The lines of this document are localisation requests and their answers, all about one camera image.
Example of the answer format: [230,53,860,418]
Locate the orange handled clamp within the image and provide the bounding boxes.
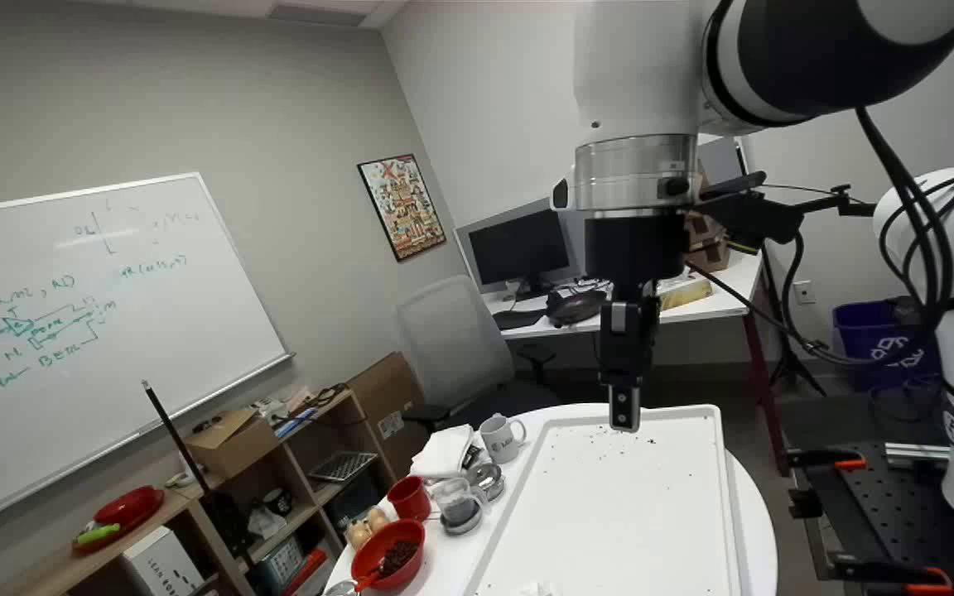
[786,444,872,476]
[824,551,954,596]

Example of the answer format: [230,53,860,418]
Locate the white printed box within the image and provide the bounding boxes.
[120,527,207,596]

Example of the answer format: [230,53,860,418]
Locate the black keyboard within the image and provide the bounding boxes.
[491,303,554,332]

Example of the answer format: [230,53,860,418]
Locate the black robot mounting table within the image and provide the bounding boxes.
[779,438,954,596]

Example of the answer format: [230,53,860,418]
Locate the white office chair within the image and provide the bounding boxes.
[393,270,520,418]

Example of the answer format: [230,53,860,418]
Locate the thin black pole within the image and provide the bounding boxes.
[140,376,252,558]

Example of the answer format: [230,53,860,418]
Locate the green toy vegetable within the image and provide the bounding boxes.
[69,524,124,557]

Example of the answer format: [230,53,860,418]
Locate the framed colourful poster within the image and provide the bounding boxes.
[354,148,449,265]

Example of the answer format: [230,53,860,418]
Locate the red cup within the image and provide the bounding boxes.
[383,475,435,527]

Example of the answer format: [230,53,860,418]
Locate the white plastic tray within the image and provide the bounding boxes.
[461,402,754,596]

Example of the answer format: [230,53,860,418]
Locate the blue recycling bin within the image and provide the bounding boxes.
[830,294,945,395]

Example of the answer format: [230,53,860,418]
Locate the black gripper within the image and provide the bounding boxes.
[584,213,690,434]

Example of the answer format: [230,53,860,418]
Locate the wooden shelf unit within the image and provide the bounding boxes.
[9,387,396,596]

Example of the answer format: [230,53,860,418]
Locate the whiteboard with green writing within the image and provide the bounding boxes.
[0,168,295,543]

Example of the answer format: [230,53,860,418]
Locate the tan wooden block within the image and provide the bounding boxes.
[658,274,715,314]

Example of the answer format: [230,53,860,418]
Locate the cardboard box structure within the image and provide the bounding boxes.
[681,213,734,274]

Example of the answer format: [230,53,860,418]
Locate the red storage box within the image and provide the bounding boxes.
[281,543,333,596]

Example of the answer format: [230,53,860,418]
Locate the white desk with red leg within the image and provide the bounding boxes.
[491,245,790,479]

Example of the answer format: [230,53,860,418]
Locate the clear plastic container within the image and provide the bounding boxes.
[422,469,473,511]

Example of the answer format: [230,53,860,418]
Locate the black computer monitor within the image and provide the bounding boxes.
[462,205,572,292]

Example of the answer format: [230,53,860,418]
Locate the red plastic dish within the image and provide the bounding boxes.
[90,483,170,533]

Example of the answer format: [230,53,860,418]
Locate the red bowl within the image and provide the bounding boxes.
[346,520,429,596]

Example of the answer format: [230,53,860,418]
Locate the white mug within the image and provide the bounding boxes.
[475,412,528,466]

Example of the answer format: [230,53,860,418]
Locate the small metal bowl dark contents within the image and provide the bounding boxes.
[437,493,486,541]

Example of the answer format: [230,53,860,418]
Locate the stack of folded white towels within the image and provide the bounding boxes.
[408,422,481,479]

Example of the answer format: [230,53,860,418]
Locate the black camera stand with boom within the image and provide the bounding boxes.
[696,168,882,392]

